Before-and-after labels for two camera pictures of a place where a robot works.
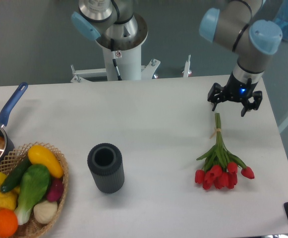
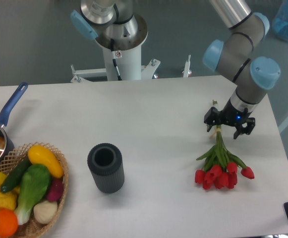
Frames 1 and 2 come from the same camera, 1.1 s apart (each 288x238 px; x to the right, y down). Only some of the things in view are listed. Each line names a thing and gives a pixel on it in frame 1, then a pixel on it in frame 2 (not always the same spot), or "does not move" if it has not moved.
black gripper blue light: [236, 90] to [230, 115]
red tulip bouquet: [220, 166] does not move
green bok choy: [34, 188] does not move
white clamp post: [187, 67] does not move
